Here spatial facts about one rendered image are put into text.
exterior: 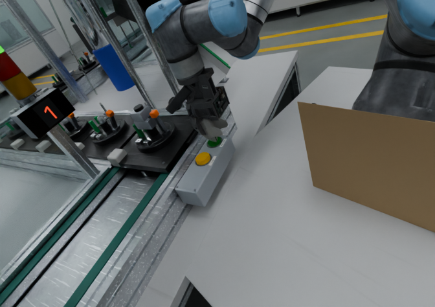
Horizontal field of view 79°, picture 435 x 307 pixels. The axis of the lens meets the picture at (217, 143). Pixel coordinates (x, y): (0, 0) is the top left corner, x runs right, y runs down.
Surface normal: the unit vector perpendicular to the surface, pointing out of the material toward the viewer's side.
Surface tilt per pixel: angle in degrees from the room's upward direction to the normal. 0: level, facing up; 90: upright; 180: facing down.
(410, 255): 0
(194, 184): 0
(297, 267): 0
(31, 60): 90
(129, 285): 90
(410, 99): 35
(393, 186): 90
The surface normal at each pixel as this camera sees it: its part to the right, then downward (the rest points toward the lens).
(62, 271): -0.33, -0.74
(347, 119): -0.65, 0.63
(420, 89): -0.16, -0.21
